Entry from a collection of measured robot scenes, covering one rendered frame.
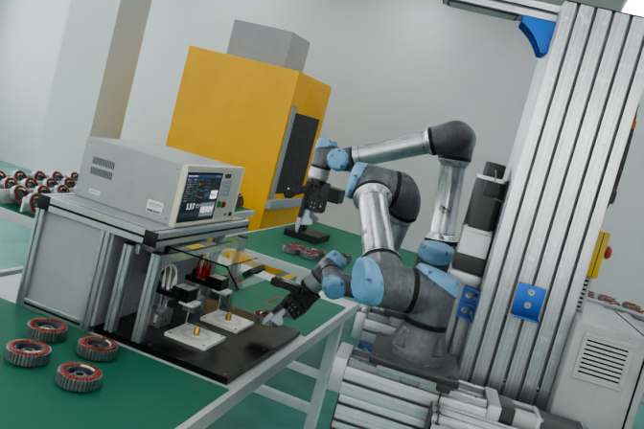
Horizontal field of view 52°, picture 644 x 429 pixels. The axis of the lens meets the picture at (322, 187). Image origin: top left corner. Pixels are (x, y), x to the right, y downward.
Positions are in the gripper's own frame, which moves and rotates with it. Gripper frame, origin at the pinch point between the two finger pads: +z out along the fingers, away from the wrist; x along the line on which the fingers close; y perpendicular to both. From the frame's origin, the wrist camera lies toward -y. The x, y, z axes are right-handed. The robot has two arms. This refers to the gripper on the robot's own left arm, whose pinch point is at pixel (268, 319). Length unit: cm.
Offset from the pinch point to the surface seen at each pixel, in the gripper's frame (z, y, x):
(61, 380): 16, -15, -82
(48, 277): 27, -53, -45
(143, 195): -10, -53, -32
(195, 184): -23, -45, -25
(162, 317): 16.1, -21.8, -26.9
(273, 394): 64, 18, 90
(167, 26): 74, -408, 507
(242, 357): 4.0, 6.1, -25.4
